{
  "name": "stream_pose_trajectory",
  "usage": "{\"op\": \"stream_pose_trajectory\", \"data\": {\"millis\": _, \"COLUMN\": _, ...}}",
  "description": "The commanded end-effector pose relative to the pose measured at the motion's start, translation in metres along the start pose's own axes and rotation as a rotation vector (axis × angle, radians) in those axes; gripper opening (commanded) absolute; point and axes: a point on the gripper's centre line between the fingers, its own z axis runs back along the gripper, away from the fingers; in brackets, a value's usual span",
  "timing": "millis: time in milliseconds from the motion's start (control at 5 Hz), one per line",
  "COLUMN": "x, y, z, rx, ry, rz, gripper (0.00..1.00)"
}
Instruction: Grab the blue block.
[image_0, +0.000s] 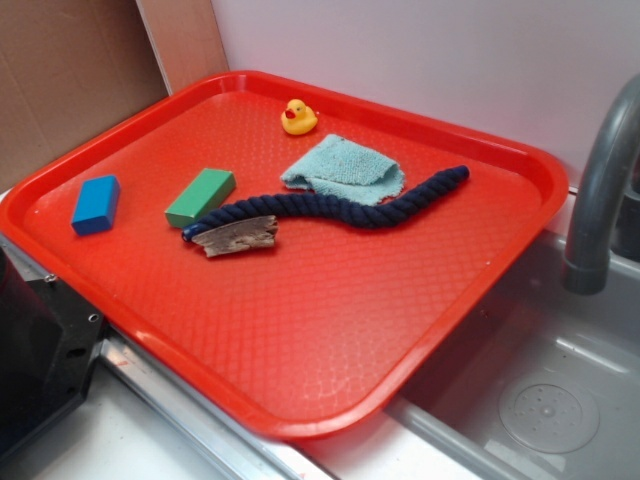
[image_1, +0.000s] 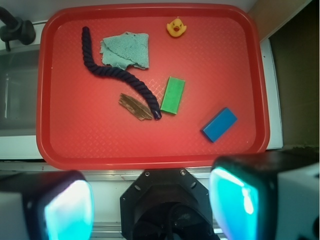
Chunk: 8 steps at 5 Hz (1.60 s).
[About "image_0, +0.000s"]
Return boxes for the grey curved faucet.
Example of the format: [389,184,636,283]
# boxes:
[562,76,639,295]

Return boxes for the yellow rubber duck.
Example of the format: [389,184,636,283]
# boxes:
[281,99,318,136]

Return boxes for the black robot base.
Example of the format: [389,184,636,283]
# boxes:
[1,252,106,462]

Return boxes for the green rectangular block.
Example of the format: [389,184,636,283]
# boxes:
[165,168,236,228]

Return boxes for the dark blue twisted rope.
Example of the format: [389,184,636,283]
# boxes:
[180,164,471,246]

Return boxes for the blue rectangular block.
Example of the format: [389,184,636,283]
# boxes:
[71,175,120,236]

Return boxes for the light blue folded cloth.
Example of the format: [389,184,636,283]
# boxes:
[281,134,405,206]

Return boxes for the weathered wood piece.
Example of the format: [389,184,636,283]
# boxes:
[192,215,279,258]

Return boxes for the grey plastic sink basin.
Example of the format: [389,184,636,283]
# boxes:
[388,233,639,479]

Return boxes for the red plastic tray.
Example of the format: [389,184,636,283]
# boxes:
[1,72,568,440]

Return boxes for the brown cardboard panel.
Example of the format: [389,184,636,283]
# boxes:
[1,1,228,190]

